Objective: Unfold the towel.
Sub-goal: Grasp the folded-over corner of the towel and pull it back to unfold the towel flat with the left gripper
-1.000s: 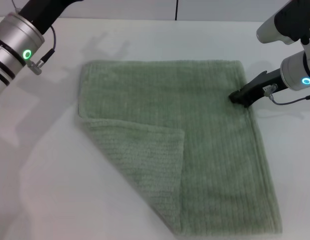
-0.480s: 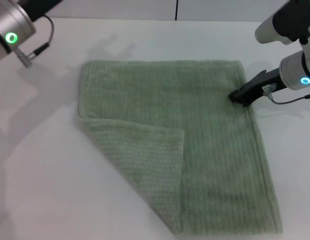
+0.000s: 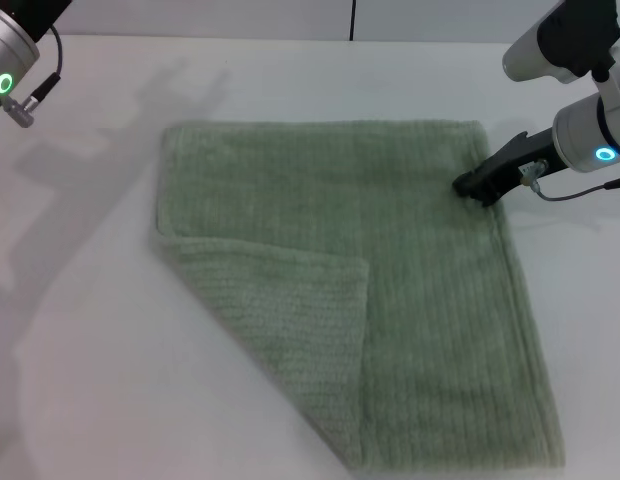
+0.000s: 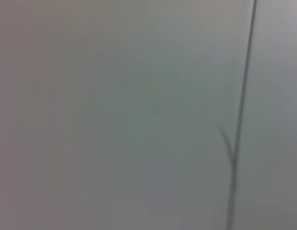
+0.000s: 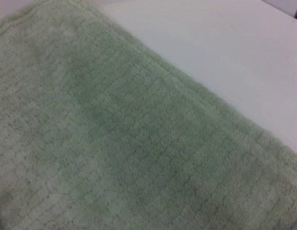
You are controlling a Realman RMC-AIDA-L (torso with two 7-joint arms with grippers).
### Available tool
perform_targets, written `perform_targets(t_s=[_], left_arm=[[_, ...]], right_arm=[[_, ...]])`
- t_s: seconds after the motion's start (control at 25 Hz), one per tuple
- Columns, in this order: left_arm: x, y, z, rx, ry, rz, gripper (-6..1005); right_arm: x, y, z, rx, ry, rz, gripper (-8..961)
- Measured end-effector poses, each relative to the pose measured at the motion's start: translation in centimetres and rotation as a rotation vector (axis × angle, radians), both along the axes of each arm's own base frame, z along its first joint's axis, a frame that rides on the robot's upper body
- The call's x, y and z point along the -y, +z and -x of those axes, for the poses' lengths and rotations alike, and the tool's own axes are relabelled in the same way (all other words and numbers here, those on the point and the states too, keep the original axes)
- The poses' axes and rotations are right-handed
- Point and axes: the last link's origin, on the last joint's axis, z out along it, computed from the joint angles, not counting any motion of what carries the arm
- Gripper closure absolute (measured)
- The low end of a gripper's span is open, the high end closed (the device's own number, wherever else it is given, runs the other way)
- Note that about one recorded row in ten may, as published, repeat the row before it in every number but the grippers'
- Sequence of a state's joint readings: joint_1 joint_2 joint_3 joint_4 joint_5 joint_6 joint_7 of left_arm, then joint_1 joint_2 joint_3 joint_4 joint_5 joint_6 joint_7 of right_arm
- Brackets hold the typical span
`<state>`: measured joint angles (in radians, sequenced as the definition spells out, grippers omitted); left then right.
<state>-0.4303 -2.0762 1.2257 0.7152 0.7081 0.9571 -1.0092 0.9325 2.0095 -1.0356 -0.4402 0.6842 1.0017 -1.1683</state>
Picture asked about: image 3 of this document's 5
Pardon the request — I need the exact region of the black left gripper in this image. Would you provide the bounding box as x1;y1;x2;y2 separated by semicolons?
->
17;0;74;44

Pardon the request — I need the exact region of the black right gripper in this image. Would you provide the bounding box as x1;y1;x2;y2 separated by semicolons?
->
451;128;567;209

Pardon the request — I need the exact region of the green ribbed towel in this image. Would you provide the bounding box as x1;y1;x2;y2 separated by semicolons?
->
148;118;567;474

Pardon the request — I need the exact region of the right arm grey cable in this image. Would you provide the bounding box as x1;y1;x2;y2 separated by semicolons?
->
520;159;620;203

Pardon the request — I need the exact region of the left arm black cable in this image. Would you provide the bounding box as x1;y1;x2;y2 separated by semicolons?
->
3;23;64;130

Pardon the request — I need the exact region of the right wrist camera housing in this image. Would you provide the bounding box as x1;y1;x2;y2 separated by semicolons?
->
501;0;620;85

